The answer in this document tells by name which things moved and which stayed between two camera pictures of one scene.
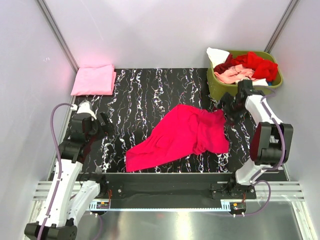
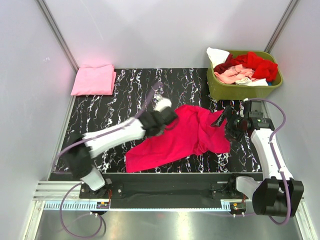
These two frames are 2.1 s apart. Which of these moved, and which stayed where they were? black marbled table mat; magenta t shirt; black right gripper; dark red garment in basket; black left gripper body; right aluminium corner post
Moved: black left gripper body; black right gripper
Stayed: magenta t shirt; black marbled table mat; right aluminium corner post; dark red garment in basket
